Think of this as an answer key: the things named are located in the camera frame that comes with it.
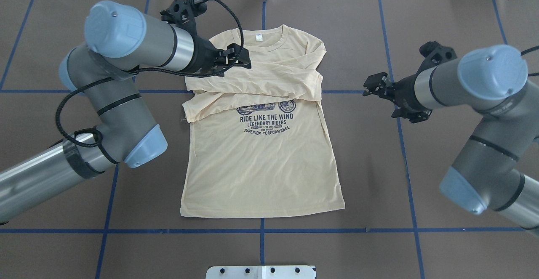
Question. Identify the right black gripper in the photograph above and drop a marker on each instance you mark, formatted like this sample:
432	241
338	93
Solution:
404	89

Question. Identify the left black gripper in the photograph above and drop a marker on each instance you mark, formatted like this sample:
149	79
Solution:
204	59

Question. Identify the cream long-sleeve printed shirt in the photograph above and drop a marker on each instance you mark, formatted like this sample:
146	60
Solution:
259	142

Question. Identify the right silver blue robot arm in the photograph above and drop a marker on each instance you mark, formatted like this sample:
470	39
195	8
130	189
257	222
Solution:
493	81

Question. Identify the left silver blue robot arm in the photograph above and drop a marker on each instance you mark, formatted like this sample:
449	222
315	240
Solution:
120	42

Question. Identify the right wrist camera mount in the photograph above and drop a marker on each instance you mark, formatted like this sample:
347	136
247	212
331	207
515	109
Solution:
435	54

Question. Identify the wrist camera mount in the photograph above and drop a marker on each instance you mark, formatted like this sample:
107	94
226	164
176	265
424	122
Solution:
435	54
183	13

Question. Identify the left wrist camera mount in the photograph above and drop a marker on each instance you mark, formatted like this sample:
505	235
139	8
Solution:
183	13

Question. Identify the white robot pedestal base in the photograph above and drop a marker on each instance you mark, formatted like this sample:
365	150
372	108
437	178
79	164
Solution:
262	272

